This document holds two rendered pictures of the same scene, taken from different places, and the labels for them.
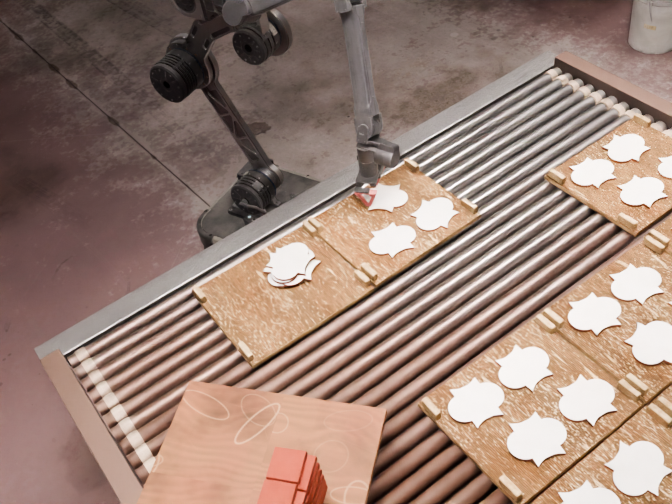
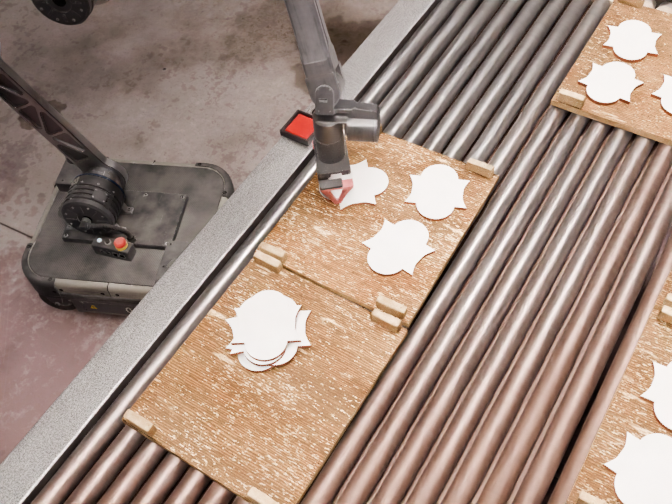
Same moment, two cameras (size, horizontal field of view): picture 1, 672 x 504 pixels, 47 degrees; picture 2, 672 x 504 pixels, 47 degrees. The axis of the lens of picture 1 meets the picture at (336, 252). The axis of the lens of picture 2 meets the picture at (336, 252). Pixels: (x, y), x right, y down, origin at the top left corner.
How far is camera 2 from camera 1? 0.98 m
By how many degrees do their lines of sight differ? 17
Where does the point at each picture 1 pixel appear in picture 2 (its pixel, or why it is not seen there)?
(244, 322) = (235, 448)
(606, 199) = (646, 115)
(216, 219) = (49, 254)
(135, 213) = not seen: outside the picture
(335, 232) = (307, 256)
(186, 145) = not seen: outside the picture
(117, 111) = not seen: outside the picture
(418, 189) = (394, 160)
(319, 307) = (342, 386)
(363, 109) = (320, 61)
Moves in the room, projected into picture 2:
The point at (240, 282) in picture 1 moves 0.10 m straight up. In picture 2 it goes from (197, 380) to (184, 354)
